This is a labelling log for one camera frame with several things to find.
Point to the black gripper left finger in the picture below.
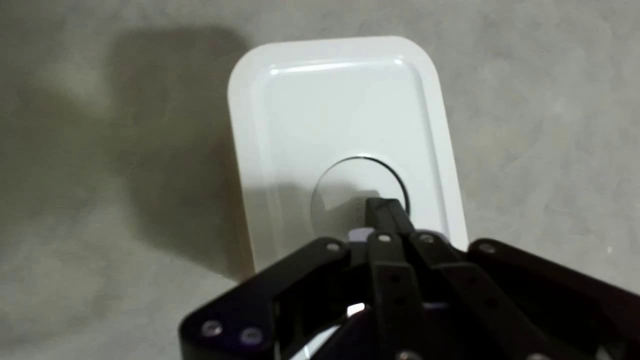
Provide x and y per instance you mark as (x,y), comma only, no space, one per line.
(281,300)

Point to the white rectangular container lid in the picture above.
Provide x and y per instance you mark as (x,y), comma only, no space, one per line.
(332,107)

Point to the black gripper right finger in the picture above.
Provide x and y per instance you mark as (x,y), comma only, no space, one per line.
(520,300)

